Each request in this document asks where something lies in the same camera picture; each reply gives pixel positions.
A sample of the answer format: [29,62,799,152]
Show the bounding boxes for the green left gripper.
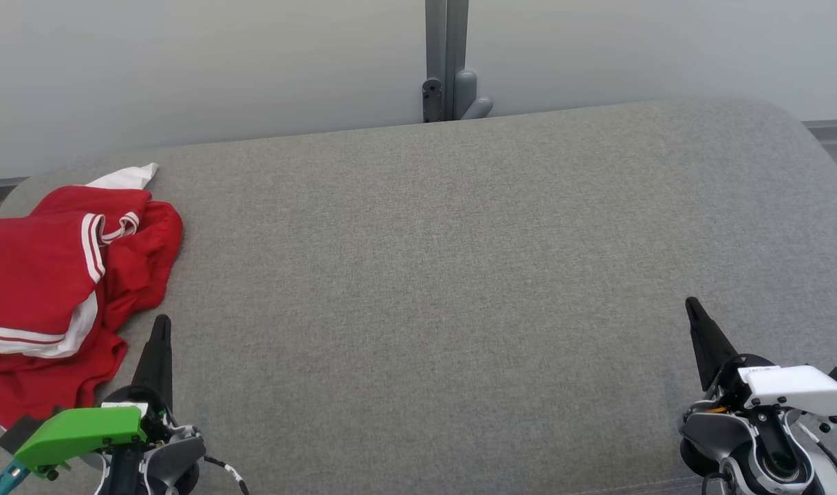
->
[12,314,180,481]

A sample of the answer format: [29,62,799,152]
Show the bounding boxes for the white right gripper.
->
[685,297,837,419]

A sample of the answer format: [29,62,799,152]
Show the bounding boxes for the red shorts white stripes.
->
[0,289,129,431]

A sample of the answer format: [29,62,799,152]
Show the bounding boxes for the red Bulls jersey white sleeves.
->
[0,163,185,334]

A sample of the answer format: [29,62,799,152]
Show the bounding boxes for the grey fabric sofa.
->
[0,96,837,495]

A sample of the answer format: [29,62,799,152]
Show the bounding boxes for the thin black cable white marks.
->
[204,456,251,495]

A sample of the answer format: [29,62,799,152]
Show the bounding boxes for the left camera cable teal plug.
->
[0,459,28,495]

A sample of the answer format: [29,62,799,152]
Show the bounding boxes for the dark grey post bracket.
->
[422,78,445,124]

